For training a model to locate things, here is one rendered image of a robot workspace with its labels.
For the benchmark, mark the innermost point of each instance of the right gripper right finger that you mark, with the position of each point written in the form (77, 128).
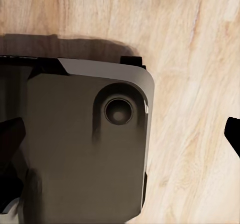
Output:
(232, 133)

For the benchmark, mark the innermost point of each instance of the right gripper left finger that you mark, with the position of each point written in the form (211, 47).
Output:
(12, 133)

